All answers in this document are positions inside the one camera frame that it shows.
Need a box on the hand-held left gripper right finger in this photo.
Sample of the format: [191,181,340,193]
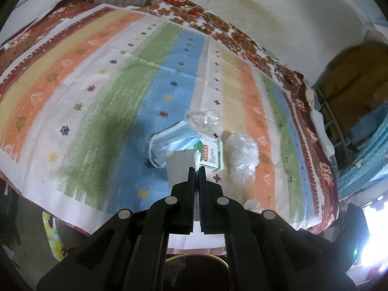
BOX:
[197,168,356,291]

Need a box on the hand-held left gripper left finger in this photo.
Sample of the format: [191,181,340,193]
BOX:
[36,167,196,291]

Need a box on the white paper card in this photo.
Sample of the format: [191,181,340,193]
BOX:
[166,149,202,222]

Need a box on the dark bin with gold rim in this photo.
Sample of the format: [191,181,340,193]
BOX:
[165,253,231,291]

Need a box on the white green printed carton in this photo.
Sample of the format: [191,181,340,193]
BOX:
[194,136,225,171]

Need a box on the white crumpled tissue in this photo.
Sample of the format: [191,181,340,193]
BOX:
[245,199,262,213]

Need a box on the clear crumpled plastic bag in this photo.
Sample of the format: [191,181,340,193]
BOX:
[226,132,259,185]

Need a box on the blue face mask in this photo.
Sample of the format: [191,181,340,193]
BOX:
[148,121,202,169]

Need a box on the light blue cloth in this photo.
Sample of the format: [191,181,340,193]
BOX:
[338,127,388,190]

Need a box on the clear plastic container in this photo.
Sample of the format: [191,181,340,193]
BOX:
[186,109,220,134]

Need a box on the white cloth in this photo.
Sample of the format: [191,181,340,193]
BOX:
[311,109,335,156]

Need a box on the striped colourful mat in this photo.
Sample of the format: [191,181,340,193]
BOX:
[0,2,322,251]

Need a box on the colourful floral plastic mat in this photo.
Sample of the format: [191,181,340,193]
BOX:
[42,211,69,259]

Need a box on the floral brown blanket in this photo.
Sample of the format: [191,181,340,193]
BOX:
[0,0,340,255]

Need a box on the wooden door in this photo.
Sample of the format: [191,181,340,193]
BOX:
[315,44,388,134]

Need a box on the metal bed rail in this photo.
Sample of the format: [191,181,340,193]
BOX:
[315,88,364,166]

